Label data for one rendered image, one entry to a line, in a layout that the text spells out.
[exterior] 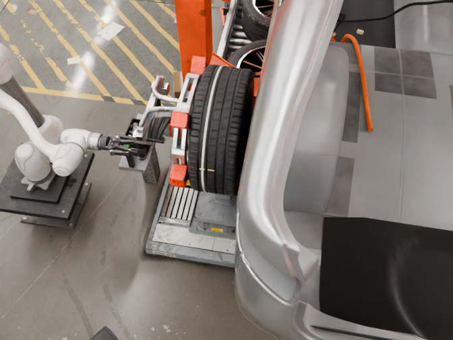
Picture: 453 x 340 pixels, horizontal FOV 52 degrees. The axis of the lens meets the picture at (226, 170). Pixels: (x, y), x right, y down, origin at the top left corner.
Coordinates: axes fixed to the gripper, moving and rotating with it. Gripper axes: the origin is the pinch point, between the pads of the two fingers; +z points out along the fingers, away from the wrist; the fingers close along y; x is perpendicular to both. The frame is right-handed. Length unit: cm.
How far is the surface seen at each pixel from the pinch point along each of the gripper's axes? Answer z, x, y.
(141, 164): -8.8, -38.0, -14.6
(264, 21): 47, -32, -153
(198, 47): 19, 18, -60
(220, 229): 43, -65, 6
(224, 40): 19, -44, -141
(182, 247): 21, -75, 17
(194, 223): 26, -68, 3
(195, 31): 18, 28, -60
